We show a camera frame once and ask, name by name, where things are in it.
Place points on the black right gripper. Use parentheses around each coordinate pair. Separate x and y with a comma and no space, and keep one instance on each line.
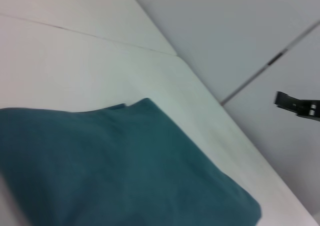
(311,109)

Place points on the teal blue shirt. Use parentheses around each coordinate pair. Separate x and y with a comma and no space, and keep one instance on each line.
(112,166)

